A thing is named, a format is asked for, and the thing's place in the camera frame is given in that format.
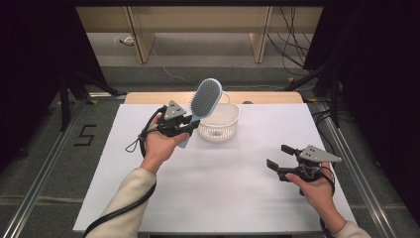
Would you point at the person's left hand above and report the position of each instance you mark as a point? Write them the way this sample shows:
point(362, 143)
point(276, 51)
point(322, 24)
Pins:
point(158, 147)

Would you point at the white table cover sheet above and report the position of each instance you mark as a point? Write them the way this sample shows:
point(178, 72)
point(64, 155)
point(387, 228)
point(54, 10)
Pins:
point(231, 198)

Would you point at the person's right hand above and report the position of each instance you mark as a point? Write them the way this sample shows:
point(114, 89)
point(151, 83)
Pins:
point(318, 195)

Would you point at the metal floor rail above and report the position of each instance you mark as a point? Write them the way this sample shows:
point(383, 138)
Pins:
point(360, 185)
point(39, 185)

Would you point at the beige wooden desk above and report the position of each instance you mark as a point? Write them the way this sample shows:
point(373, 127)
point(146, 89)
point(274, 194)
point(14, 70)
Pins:
point(198, 18)

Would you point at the black metal stand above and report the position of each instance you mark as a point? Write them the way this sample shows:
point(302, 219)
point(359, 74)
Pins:
point(65, 102)
point(334, 99)

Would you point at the white plastic basket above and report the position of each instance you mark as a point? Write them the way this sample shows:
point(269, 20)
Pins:
point(219, 130)

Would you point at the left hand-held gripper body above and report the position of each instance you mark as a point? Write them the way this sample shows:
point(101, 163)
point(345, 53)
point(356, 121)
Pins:
point(174, 110)

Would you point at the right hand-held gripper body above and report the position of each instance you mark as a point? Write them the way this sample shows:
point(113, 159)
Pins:
point(317, 154)

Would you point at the light blue hairbrush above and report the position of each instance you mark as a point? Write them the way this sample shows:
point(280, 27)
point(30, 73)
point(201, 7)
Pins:
point(206, 95)

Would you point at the yellow floor tape piece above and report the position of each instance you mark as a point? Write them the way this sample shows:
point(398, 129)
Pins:
point(93, 102)
point(290, 79)
point(311, 99)

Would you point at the black curtain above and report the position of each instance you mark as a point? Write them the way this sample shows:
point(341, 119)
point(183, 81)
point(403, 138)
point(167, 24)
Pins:
point(36, 66)
point(379, 82)

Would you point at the round floor socket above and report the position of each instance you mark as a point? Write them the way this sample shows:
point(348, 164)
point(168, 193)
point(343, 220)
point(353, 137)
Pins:
point(124, 40)

